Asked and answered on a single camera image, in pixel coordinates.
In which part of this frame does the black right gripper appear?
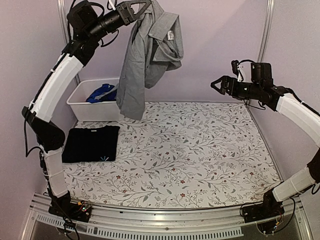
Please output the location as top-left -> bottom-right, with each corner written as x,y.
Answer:
211,75 -> 263,101

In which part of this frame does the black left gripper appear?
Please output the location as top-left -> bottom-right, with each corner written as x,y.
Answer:
86,0 -> 151,40

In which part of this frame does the grey garment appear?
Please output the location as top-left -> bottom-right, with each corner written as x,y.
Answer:
116,0 -> 184,120

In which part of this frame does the black t-shirt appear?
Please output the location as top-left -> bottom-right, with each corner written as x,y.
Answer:
62,125 -> 120,164

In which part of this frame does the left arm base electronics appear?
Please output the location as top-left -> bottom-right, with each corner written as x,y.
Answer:
48,200 -> 92,223

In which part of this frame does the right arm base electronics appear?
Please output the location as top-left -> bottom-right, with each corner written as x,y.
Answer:
239,203 -> 285,235

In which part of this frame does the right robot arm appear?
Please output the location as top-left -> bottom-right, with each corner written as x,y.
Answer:
210,75 -> 320,218

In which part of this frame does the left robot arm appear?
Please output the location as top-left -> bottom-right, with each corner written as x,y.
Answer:
22,0 -> 151,217

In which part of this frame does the white plastic laundry bin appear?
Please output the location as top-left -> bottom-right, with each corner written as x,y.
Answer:
66,78 -> 124,122

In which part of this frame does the floral tablecloth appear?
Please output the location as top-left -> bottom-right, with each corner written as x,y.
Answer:
63,102 -> 282,209

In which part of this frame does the blue garment in bin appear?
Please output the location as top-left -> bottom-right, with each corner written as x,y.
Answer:
86,83 -> 118,104

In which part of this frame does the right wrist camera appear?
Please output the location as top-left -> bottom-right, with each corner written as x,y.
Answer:
250,62 -> 273,84

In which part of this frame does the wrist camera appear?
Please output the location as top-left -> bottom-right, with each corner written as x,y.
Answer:
250,62 -> 273,84
66,0 -> 98,32

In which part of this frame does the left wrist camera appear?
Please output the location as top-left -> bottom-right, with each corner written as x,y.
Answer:
66,0 -> 98,32

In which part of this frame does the left aluminium frame post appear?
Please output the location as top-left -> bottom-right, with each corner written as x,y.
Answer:
56,0 -> 81,86

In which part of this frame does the aluminium frame post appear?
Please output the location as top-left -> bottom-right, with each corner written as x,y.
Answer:
56,0 -> 81,86
257,0 -> 275,62

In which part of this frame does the right aluminium frame post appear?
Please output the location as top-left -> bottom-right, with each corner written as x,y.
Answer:
257,0 -> 275,62

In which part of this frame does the aluminium front rail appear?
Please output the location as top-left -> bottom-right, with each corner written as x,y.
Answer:
21,193 -> 313,240

